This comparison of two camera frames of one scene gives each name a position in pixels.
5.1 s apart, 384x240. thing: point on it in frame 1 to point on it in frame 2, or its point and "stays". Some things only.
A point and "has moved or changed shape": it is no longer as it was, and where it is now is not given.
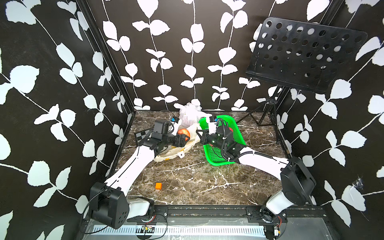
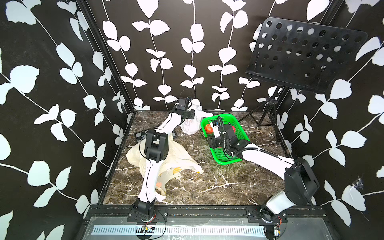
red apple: x=184 y=131 has moved or changed shape
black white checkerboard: x=140 y=135 stays
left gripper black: x=179 y=141 to x=192 y=114
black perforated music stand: x=298 y=55 stays
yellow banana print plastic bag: x=175 y=152 to x=178 y=160
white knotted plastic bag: x=190 y=113 stays
